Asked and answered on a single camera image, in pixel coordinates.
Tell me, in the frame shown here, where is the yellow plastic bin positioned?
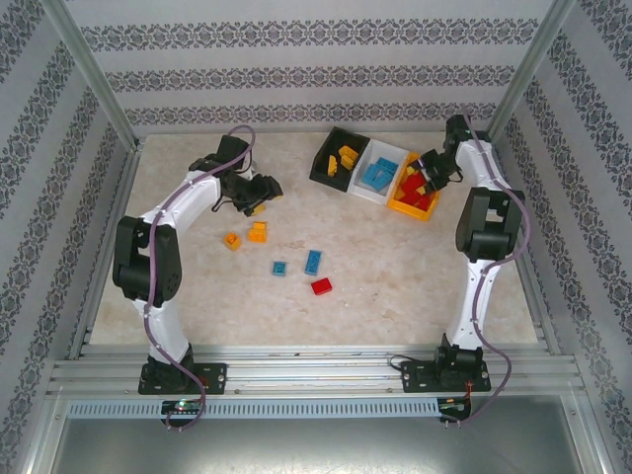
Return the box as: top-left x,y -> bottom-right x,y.
386,151 -> 442,222

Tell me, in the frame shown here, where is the white plastic bin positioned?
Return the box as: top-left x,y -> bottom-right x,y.
351,138 -> 410,204

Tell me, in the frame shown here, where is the black plastic bin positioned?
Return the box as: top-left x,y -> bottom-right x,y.
309,126 -> 371,194

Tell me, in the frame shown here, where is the sheet metal shelf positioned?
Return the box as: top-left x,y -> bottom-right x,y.
19,392 -> 616,474

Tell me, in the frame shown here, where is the aluminium side rail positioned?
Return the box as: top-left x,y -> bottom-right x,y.
67,140 -> 144,360
482,140 -> 563,356

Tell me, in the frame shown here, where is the aluminium frame post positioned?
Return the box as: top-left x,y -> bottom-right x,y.
482,0 -> 578,149
40,0 -> 142,152

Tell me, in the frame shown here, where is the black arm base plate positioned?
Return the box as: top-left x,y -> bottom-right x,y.
137,362 -> 228,396
399,358 -> 493,395

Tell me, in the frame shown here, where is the aluminium mounting rail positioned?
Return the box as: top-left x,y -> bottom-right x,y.
46,344 -> 587,397

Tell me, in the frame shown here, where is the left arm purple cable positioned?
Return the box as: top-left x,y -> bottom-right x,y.
144,124 -> 258,431

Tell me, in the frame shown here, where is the slotted grey cable duct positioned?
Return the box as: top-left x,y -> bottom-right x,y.
66,398 -> 441,420

